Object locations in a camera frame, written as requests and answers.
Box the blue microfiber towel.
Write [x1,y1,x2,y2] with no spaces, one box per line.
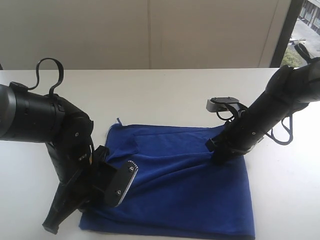
[79,123,256,240]

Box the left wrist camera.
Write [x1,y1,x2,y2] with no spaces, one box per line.
[104,160,138,208]

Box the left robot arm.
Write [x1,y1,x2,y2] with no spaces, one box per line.
[0,81,117,234]

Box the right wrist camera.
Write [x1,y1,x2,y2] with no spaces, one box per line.
[206,97,240,113]

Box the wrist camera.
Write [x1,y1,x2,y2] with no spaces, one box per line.
[206,97,240,113]
[104,160,138,208]

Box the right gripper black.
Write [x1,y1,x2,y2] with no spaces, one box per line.
[205,119,265,164]

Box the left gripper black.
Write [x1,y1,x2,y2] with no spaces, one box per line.
[42,145,115,235]

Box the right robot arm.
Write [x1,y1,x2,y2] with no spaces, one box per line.
[205,43,320,164]

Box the dark window frame post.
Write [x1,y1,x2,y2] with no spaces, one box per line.
[269,0,304,68]

